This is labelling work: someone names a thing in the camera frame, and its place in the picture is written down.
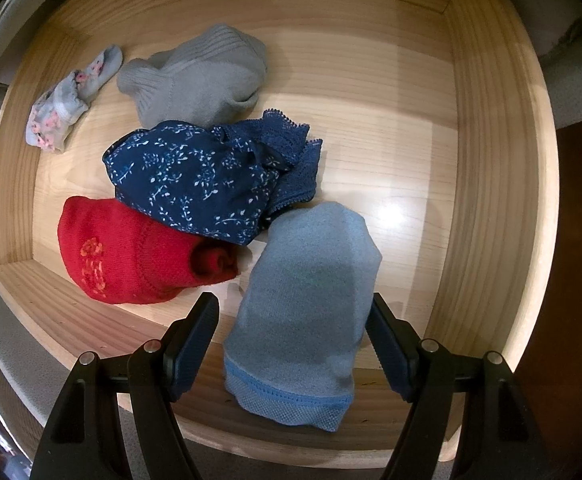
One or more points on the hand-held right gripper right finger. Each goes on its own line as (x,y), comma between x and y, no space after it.
(386,345)

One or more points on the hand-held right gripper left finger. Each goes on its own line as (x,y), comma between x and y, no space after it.
(196,345)

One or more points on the light blue sock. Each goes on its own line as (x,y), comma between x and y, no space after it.
(306,300)

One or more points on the red sock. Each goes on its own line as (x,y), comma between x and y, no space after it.
(121,250)

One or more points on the navy floral underwear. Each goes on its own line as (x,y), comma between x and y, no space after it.
(186,175)

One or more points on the wooden drawer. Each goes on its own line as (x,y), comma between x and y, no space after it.
(396,135)

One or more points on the grey ribbed sock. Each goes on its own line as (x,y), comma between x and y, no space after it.
(201,80)

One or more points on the small floral sock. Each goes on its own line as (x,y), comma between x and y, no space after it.
(66,102)

